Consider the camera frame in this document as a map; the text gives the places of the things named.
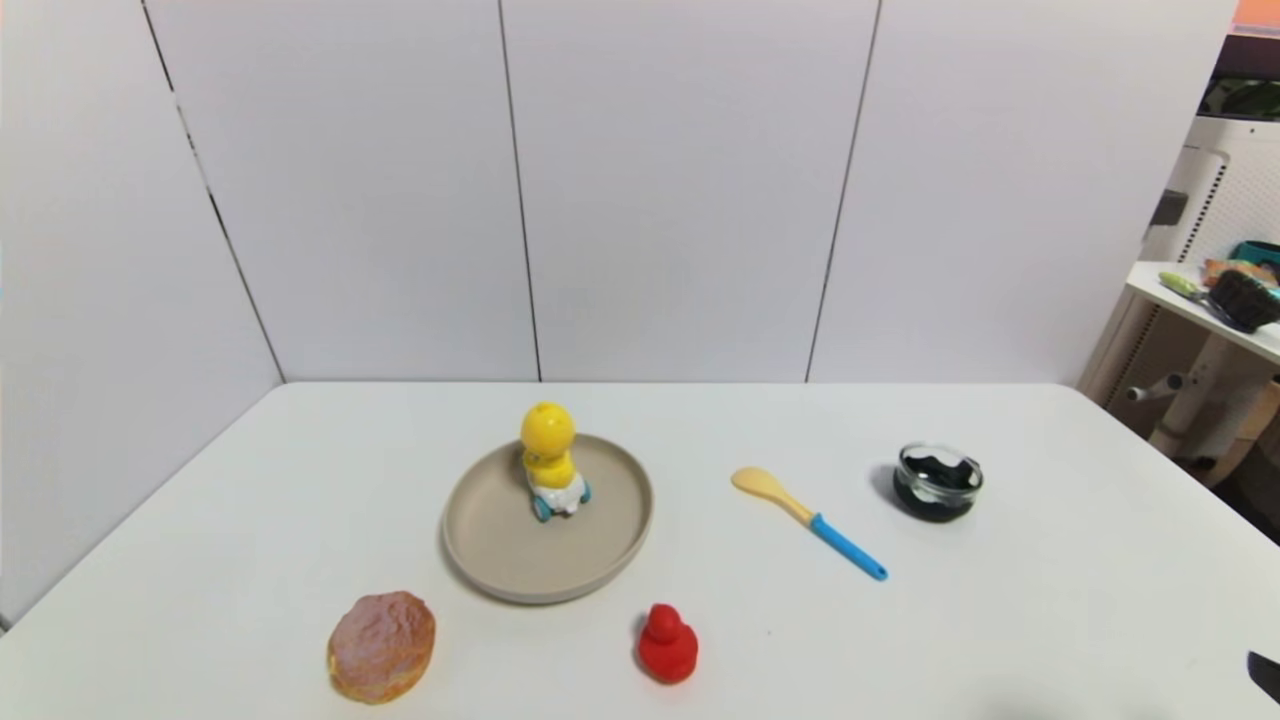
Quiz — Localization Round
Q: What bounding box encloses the yellow duck toy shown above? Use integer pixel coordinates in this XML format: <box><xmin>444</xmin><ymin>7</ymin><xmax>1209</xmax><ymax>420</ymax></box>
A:
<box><xmin>519</xmin><ymin>401</ymin><xmax>593</xmax><ymax>524</ymax></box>

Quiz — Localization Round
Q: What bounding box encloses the beige round plate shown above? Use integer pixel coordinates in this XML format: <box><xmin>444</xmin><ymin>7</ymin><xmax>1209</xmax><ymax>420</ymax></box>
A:
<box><xmin>442</xmin><ymin>432</ymin><xmax>656</xmax><ymax>606</ymax></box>

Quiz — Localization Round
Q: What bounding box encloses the red rubber duck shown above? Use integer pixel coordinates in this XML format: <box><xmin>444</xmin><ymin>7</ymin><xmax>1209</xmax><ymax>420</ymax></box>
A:
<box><xmin>638</xmin><ymin>603</ymin><xmax>700</xmax><ymax>686</ymax></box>

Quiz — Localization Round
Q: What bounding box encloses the glass bowl with black contents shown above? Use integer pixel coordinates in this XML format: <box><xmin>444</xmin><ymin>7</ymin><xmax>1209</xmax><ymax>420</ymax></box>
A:
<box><xmin>893</xmin><ymin>442</ymin><xmax>985</xmax><ymax>524</ymax></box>

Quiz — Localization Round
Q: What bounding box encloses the cream puff pastry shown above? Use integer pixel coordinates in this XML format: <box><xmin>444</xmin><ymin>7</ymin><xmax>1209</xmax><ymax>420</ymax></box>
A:
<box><xmin>326</xmin><ymin>591</ymin><xmax>438</xmax><ymax>706</ymax></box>

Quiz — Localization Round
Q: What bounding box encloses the white side table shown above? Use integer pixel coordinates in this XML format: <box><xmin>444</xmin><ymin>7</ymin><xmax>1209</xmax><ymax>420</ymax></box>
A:
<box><xmin>1112</xmin><ymin>261</ymin><xmax>1280</xmax><ymax>464</ymax></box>

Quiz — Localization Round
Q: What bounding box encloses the orange snack packet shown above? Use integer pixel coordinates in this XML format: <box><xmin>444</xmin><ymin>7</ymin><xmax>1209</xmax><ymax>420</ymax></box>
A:
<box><xmin>1202</xmin><ymin>257</ymin><xmax>1280</xmax><ymax>289</ymax></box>

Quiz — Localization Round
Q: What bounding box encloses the white pegboard panel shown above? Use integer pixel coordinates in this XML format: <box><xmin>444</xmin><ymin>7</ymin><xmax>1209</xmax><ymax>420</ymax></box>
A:
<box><xmin>1143</xmin><ymin>116</ymin><xmax>1280</xmax><ymax>269</ymax></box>

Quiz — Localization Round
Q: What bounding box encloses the yellow spatula with blue handle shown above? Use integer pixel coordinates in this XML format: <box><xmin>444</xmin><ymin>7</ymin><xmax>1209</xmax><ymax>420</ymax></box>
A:
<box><xmin>731</xmin><ymin>466</ymin><xmax>890</xmax><ymax>583</ymax></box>

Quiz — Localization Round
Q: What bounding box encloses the green handled utensil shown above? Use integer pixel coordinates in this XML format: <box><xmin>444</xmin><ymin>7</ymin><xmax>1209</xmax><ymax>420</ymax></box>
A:
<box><xmin>1159</xmin><ymin>271</ymin><xmax>1217</xmax><ymax>303</ymax></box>

